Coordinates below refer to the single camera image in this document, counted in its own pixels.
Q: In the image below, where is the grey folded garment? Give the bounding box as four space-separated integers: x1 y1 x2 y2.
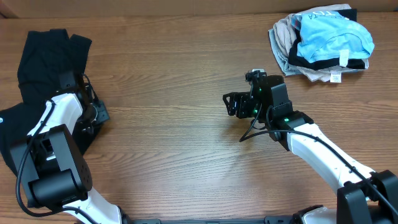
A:
269 29 302 76

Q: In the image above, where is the black folded garment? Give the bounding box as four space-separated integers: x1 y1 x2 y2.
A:
287 8 366 71

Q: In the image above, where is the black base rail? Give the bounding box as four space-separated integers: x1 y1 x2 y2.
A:
132 215 294 224

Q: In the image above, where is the beige folded garment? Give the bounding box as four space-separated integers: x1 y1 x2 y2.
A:
272 4 375 83

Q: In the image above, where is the black t-shirt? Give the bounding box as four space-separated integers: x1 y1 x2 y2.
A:
1 29 92 175

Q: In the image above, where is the light blue folded garment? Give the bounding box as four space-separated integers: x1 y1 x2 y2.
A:
296 11 375 63

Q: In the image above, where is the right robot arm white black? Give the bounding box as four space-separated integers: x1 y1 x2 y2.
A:
223 84 397 223

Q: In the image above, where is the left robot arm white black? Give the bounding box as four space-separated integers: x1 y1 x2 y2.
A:
11 93 132 224

